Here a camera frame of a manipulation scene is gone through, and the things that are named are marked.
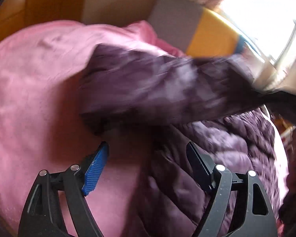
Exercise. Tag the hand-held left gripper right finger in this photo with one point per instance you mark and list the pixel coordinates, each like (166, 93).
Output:
(199, 167)

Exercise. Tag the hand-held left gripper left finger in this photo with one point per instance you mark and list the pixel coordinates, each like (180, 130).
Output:
(95, 172)

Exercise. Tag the purple puffer jacket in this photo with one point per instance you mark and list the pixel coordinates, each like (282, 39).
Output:
(162, 91)

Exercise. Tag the pink dotted bedsheet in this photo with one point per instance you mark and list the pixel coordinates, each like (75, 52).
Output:
(39, 91)

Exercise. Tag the grey yellow blue headboard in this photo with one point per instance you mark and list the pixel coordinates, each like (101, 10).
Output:
(212, 34)

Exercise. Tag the bright sliding window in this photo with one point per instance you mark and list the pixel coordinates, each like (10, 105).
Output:
(261, 17)

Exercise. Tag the wooden wardrobe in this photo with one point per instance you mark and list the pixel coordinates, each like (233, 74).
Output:
(46, 0)

